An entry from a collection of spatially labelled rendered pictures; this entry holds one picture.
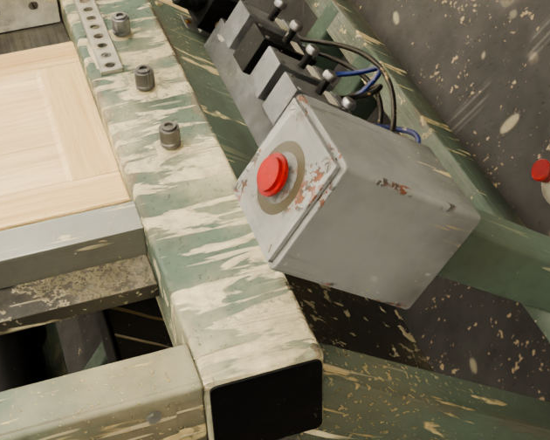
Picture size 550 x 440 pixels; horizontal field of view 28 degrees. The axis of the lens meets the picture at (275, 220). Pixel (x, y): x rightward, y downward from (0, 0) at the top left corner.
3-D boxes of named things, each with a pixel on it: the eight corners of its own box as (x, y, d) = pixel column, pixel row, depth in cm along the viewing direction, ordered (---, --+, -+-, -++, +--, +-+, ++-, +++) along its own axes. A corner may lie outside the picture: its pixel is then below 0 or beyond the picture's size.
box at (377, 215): (491, 222, 100) (342, 165, 90) (414, 314, 105) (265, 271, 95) (436, 147, 109) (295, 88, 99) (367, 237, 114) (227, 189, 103)
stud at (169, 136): (183, 148, 129) (181, 128, 127) (163, 153, 129) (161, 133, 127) (178, 137, 131) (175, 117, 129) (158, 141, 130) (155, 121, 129)
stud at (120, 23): (133, 37, 149) (130, 17, 147) (115, 39, 148) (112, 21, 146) (128, 27, 151) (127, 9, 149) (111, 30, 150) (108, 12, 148)
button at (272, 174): (305, 175, 95) (286, 168, 94) (281, 209, 96) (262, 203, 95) (291, 149, 98) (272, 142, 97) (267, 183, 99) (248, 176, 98)
